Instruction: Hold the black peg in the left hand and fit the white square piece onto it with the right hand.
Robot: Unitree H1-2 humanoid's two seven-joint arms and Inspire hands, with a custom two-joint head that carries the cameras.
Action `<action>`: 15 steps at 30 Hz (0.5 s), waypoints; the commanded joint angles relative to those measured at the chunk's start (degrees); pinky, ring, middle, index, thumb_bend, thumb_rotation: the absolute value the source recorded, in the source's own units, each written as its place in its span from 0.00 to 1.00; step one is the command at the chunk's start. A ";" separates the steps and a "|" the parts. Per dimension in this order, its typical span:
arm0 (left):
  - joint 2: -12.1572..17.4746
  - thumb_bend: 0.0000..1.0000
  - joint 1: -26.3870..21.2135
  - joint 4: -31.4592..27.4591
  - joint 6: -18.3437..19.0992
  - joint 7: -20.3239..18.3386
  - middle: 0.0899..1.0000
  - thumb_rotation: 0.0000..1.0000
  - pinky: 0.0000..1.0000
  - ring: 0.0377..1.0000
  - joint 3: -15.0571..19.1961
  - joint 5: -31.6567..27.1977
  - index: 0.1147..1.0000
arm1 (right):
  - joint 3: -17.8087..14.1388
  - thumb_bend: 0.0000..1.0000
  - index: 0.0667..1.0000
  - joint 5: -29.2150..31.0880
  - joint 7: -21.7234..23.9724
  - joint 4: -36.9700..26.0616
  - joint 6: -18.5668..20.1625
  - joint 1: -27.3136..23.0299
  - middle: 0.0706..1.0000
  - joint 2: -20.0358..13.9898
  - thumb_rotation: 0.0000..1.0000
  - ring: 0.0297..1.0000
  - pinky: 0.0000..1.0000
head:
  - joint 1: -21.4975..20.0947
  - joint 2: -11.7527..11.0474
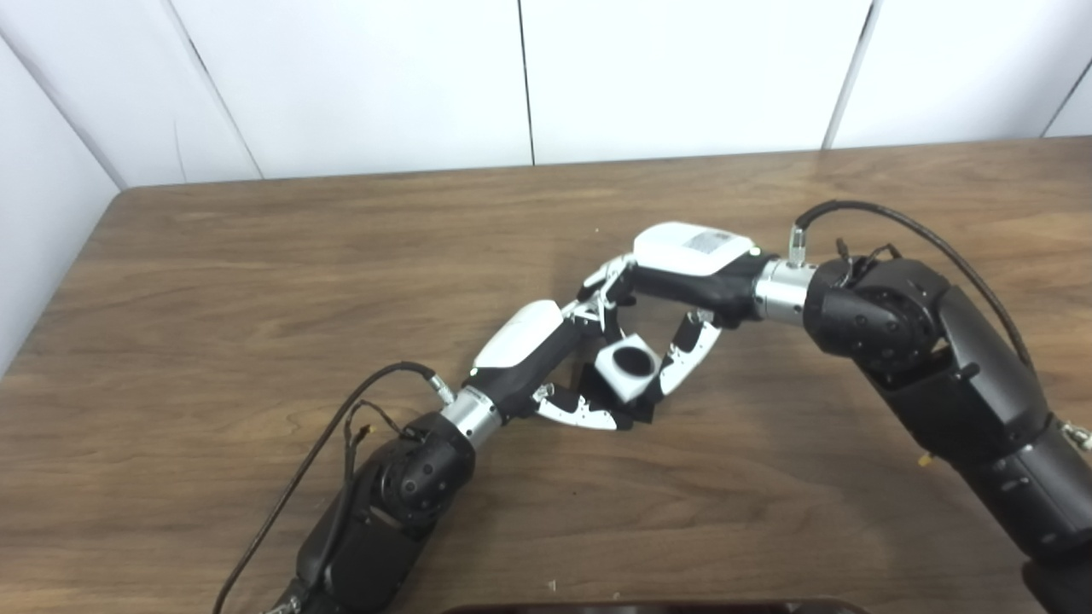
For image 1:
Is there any thin black wrist wire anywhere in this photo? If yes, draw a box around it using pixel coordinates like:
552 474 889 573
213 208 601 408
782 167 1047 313
341 399 419 478
834 239 903 267

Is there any black peg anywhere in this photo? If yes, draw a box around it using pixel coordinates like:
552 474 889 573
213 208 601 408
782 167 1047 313
572 345 659 429

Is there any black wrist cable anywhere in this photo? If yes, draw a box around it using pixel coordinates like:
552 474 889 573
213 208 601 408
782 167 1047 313
789 200 1092 450
212 362 456 614

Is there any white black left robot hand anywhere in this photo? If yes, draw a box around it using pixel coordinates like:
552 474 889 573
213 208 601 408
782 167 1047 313
465 298 636 432

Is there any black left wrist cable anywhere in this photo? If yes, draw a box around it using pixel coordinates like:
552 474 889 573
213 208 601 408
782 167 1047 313
212 362 456 614

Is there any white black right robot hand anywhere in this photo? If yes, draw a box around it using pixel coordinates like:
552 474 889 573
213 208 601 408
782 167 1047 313
576 222 777 402

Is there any white square piece with hole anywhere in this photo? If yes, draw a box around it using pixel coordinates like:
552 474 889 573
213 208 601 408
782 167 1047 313
595 335 662 403

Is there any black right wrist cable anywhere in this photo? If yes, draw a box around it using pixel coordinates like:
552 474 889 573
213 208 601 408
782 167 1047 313
789 200 1092 450

